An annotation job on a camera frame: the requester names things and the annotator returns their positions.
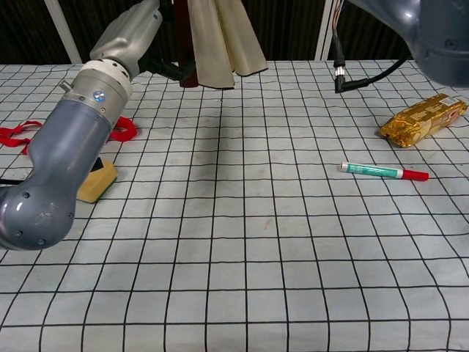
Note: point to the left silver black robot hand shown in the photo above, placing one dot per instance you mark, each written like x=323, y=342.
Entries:
x=124, y=36

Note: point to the paper folding fan dark ribs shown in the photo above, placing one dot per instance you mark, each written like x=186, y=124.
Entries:
x=212, y=44

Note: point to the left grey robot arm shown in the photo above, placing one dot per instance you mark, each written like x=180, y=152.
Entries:
x=62, y=154

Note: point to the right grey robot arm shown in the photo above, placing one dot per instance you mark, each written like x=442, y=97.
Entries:
x=439, y=40

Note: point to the red ribbon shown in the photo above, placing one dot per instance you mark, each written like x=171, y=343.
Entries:
x=124, y=133

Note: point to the yellow sponge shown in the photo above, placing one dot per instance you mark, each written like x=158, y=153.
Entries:
x=95, y=187

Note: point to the black pleated curtain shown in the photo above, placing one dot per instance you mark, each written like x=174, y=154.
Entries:
x=293, y=29

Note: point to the light blue checked tablecloth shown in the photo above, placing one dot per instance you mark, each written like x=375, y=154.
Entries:
x=234, y=238

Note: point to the green white marker red cap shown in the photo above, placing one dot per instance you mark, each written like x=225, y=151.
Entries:
x=370, y=170

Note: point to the gold foil snack package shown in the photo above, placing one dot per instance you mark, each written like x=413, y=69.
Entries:
x=421, y=122

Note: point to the white frame post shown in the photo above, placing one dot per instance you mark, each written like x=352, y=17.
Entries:
x=329, y=29
x=66, y=33

